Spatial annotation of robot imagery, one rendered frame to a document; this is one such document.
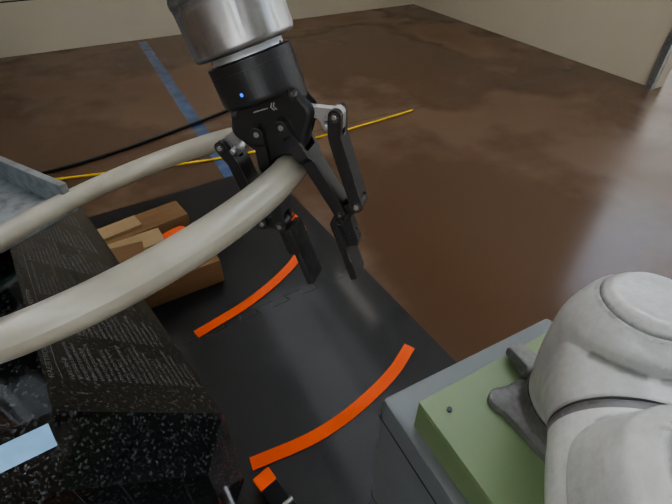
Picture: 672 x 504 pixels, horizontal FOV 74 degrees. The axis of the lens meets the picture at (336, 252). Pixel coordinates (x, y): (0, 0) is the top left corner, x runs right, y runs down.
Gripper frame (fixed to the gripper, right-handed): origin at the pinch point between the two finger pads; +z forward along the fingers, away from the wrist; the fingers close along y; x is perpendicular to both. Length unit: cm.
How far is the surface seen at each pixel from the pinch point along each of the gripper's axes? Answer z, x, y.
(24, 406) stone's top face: 16, 8, 57
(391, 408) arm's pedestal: 38.5, -10.2, 5.1
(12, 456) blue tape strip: 20, 14, 56
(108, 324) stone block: 22, -18, 67
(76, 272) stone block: 13, -29, 82
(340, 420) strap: 101, -54, 49
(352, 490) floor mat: 107, -33, 41
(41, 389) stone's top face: 16, 5, 56
